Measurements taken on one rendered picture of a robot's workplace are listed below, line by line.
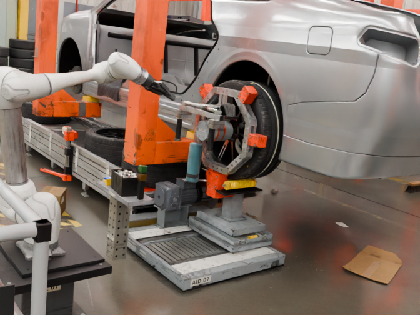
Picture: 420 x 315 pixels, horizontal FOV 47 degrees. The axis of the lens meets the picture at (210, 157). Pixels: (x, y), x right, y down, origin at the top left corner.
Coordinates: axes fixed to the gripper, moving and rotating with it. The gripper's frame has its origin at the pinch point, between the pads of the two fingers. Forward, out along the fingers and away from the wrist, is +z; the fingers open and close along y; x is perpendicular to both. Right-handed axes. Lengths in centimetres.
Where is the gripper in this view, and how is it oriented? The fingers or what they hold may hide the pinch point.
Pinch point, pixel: (169, 95)
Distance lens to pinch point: 268.6
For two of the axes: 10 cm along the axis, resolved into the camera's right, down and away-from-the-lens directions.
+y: 7.6, -1.4, -6.3
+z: 6.4, 3.7, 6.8
